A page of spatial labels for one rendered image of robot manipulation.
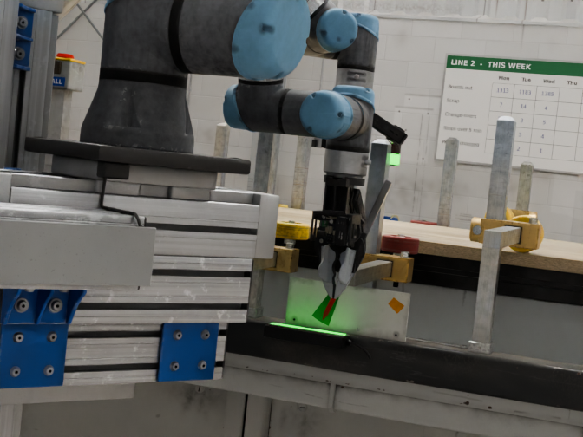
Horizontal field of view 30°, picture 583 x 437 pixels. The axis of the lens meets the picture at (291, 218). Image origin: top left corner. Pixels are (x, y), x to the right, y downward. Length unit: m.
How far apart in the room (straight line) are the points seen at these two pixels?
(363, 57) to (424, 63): 7.58
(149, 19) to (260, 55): 0.16
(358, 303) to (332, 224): 0.45
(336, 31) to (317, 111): 0.29
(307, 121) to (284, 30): 0.38
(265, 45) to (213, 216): 0.25
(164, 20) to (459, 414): 1.18
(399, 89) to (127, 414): 7.25
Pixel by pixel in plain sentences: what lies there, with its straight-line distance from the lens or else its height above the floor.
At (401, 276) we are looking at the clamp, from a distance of 2.23.
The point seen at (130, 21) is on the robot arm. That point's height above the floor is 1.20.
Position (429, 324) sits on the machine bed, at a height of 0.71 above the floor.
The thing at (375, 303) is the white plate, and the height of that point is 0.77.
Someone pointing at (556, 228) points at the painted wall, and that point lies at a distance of 9.39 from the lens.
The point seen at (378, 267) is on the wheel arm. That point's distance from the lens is 2.13.
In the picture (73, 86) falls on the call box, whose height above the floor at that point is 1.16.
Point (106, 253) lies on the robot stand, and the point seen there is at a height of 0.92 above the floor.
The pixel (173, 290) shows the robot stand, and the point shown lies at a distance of 1.44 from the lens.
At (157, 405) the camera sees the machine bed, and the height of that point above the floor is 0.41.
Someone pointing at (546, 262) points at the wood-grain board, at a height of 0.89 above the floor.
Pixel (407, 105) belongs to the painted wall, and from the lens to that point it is 9.72.
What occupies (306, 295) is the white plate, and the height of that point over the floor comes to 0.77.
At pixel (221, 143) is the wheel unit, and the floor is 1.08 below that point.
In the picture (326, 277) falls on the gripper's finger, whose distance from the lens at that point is 1.89.
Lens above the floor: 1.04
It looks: 3 degrees down
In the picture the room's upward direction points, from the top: 6 degrees clockwise
